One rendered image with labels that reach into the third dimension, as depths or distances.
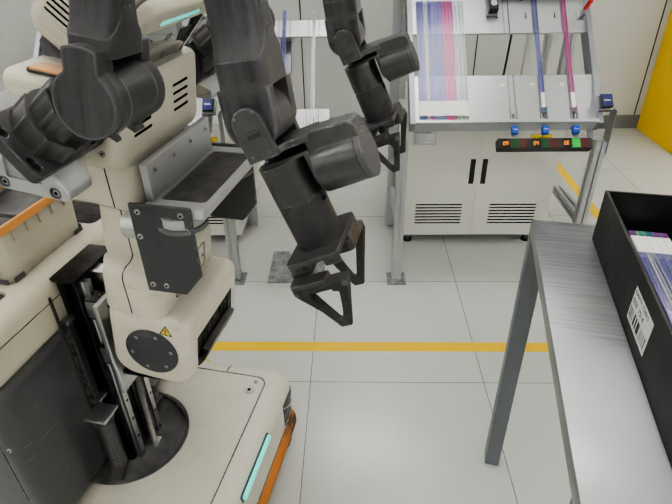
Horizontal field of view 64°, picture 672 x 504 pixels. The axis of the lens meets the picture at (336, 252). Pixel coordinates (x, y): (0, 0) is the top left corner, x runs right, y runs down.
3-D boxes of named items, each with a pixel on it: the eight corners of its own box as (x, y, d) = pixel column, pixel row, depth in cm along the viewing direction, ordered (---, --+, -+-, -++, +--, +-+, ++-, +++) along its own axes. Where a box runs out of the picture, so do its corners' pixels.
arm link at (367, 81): (345, 59, 99) (339, 67, 95) (379, 44, 97) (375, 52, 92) (359, 94, 102) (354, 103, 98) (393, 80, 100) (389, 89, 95)
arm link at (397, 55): (338, 23, 98) (329, 35, 91) (397, -4, 93) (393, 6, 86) (364, 84, 103) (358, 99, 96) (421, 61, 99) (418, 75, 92)
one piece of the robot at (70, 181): (-2, 187, 68) (-25, 100, 62) (25, 171, 72) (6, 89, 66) (70, 203, 67) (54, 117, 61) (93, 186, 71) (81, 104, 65)
